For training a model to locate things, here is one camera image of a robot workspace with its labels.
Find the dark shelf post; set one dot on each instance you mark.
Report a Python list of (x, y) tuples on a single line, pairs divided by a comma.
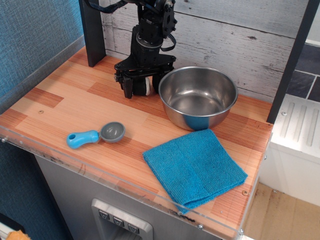
[(303, 31), (93, 33)]

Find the clear acrylic edge guard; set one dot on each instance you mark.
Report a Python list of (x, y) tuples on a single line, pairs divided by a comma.
[(118, 174)]

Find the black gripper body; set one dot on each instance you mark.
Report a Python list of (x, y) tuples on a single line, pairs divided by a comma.
[(143, 62)]

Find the blue microfiber cloth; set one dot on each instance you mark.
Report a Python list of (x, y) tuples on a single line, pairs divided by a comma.
[(194, 169)]

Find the silver metal bowl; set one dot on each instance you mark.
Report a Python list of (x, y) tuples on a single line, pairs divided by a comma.
[(197, 98)]

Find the dark right shelf post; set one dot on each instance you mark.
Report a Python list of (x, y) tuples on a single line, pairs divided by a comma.
[(303, 31)]

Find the white ribbed side unit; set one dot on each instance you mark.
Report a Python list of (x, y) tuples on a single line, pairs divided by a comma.
[(292, 158)]

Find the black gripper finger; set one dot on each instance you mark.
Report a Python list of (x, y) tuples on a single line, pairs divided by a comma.
[(127, 87), (156, 79)]

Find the dark left shelf post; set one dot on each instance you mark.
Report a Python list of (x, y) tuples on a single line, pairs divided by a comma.
[(93, 33)]

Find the silver dispenser button panel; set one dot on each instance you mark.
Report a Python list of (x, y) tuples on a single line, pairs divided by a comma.
[(120, 221)]

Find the blue grey toy scoop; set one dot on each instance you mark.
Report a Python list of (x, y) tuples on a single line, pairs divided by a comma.
[(111, 132)]

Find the plush sushi roll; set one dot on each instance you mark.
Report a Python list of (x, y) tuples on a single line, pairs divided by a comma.
[(141, 86)]

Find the grey toy kitchen cabinet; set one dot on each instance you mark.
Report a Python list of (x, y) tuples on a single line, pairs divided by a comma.
[(77, 195)]

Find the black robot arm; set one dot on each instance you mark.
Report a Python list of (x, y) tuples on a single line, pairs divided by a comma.
[(151, 39)]

